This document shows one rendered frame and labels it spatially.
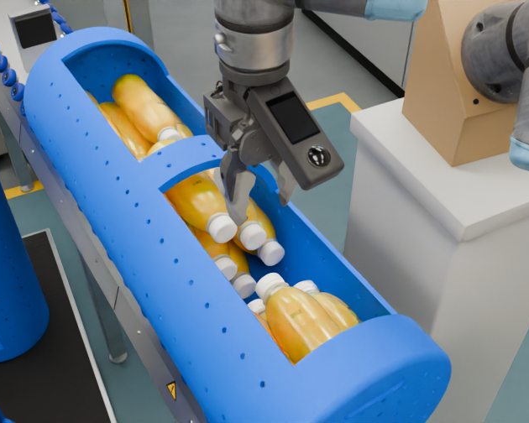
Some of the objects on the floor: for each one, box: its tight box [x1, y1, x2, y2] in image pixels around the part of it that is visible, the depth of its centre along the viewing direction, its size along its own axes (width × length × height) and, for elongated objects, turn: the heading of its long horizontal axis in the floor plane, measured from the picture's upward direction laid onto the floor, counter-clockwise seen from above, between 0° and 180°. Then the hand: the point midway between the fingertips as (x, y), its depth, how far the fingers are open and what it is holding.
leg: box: [76, 246, 128, 364], centre depth 191 cm, size 6×6×63 cm
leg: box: [0, 81, 34, 192], centre depth 250 cm, size 6×6×63 cm
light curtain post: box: [122, 0, 155, 54], centre depth 195 cm, size 6×6×170 cm
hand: (264, 211), depth 76 cm, fingers open, 5 cm apart
